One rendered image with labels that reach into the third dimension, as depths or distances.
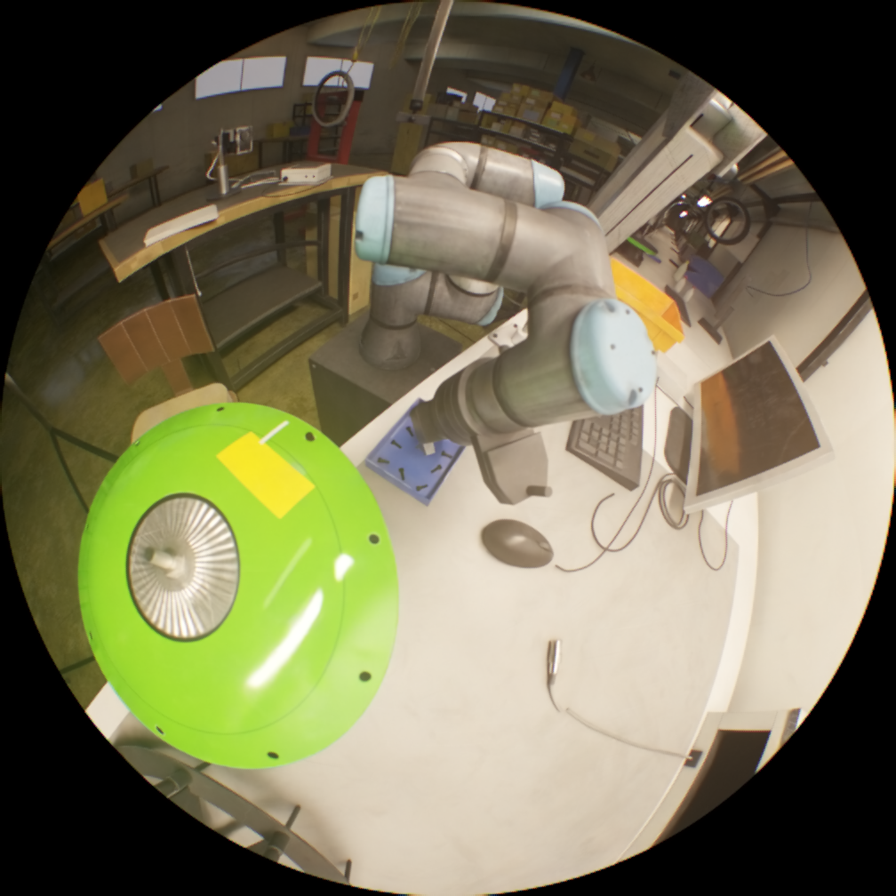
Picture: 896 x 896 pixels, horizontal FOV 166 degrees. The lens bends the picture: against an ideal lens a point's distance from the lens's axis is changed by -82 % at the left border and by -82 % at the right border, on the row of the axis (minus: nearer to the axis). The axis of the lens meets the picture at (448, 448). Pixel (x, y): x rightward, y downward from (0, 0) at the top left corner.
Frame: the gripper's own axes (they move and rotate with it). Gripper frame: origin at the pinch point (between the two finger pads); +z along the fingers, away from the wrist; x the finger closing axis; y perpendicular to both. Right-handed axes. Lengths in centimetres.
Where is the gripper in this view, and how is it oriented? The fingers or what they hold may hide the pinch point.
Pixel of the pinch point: (428, 443)
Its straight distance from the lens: 43.7
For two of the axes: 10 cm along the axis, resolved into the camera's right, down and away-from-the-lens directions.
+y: -2.9, -9.5, -0.6
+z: -4.0, 0.7, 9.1
